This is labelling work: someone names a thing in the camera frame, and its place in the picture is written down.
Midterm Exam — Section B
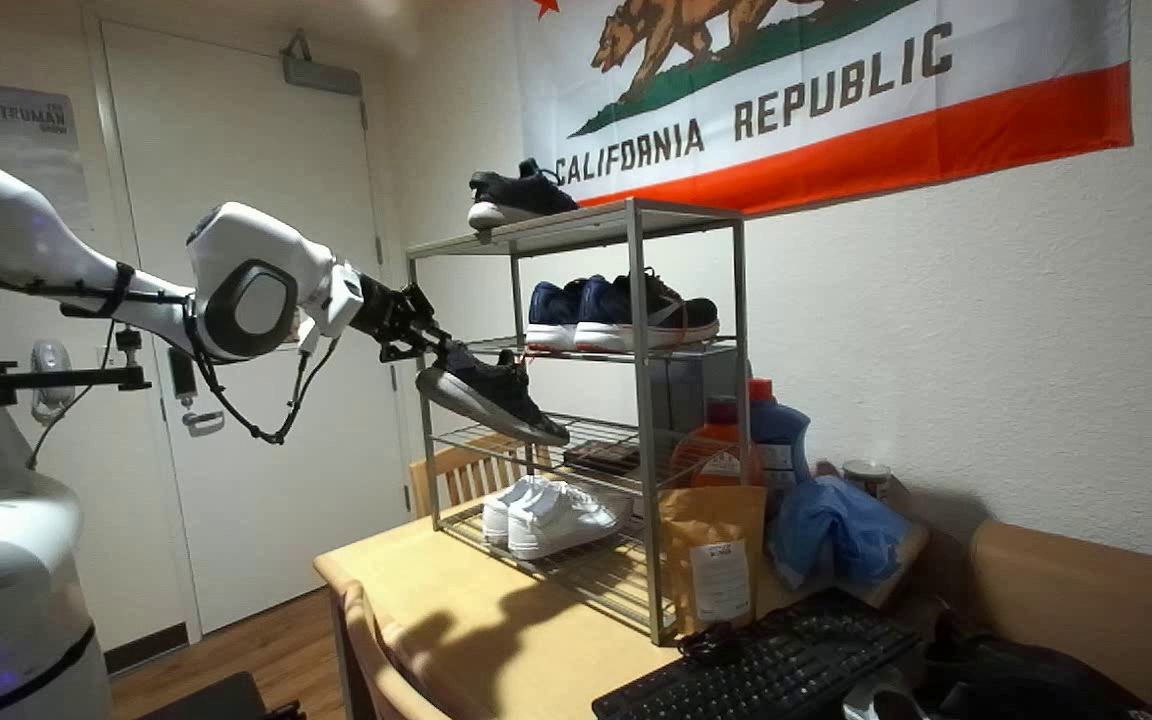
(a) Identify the blue plastic jug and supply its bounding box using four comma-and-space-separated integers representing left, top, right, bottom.
749, 395, 817, 490

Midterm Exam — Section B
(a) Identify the brown paper bag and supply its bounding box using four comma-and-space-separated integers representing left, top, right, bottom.
662, 481, 773, 631

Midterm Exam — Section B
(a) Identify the California Republic flag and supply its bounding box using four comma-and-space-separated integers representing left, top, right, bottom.
511, 0, 1137, 225

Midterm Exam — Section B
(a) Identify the grey door closer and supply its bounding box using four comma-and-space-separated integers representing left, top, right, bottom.
275, 31, 368, 100

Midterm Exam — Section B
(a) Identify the blue cloth bag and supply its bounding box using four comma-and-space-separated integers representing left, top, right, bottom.
769, 472, 912, 592

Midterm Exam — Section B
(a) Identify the grey wall sign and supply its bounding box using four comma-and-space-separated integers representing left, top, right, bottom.
0, 78, 81, 153

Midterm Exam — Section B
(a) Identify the blue running sneaker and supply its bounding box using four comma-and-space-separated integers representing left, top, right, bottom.
570, 267, 724, 355
525, 278, 582, 355

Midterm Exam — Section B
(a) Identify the white rounded device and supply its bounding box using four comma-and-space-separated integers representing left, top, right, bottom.
28, 337, 78, 427

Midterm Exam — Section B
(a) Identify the silver door handle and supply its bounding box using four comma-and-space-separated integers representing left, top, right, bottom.
177, 404, 229, 441

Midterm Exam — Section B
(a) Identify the black computer keyboard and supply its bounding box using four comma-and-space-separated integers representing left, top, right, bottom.
590, 606, 928, 720

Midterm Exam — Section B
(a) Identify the black sneaker white sole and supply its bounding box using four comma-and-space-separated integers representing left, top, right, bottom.
466, 158, 586, 233
412, 337, 576, 451

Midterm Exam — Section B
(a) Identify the grey metal shoe rack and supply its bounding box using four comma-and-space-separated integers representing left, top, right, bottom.
405, 195, 749, 650

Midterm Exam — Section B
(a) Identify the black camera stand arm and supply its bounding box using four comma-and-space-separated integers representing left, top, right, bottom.
0, 317, 156, 421

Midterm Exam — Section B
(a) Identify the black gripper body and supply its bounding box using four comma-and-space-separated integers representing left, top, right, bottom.
352, 271, 418, 361

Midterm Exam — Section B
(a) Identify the white door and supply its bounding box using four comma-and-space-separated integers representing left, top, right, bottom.
92, 13, 408, 644

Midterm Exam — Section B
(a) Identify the grey storage box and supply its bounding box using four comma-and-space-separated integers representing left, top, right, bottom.
642, 350, 745, 434

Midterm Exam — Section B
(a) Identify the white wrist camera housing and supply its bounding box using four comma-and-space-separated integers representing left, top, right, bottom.
315, 255, 368, 337

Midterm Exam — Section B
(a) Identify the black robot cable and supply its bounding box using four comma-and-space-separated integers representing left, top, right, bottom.
180, 333, 346, 451

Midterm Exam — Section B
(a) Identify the thin black camera cable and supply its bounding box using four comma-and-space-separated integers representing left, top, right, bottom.
25, 317, 120, 472

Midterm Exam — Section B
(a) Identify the black backpack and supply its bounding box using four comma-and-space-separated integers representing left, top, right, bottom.
912, 621, 1152, 720

